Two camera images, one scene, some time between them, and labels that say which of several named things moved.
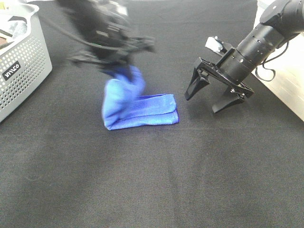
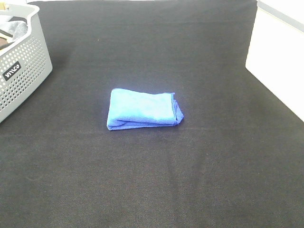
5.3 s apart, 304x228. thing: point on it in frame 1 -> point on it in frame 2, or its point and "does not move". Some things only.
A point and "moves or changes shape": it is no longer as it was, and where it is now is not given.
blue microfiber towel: [124, 108] moves or changes shape
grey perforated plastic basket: [23, 67] does not move
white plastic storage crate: [284, 72] does not move
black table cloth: [61, 167] does not move
